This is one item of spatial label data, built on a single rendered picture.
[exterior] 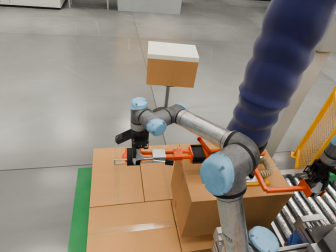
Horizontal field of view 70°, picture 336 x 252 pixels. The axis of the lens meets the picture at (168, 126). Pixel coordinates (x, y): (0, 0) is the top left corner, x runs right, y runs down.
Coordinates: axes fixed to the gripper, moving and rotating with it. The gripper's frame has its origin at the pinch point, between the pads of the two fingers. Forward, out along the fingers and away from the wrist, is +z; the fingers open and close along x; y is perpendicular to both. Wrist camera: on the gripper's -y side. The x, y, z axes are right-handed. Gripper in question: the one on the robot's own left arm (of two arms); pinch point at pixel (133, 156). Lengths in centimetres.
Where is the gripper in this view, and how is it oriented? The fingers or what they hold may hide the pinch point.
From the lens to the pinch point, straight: 129.0
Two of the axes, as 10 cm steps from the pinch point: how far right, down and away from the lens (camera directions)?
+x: -1.4, -6.5, 7.5
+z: -1.1, 7.6, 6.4
